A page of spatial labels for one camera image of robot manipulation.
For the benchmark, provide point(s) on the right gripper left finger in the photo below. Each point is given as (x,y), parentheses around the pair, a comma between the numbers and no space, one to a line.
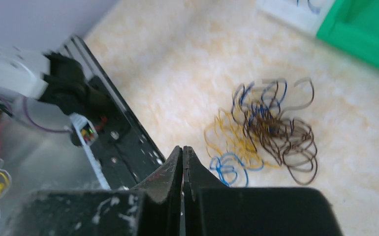
(150,208)

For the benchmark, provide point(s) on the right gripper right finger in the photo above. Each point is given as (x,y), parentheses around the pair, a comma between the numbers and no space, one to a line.
(214,209)

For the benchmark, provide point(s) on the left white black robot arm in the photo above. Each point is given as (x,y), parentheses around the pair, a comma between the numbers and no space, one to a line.
(50,78)

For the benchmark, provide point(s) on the white plastic bin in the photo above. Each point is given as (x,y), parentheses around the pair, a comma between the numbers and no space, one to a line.
(305,16)

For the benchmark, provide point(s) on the green plastic bin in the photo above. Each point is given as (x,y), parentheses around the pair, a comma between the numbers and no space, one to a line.
(353,27)

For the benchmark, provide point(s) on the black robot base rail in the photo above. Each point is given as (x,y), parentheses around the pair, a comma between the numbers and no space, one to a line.
(124,149)

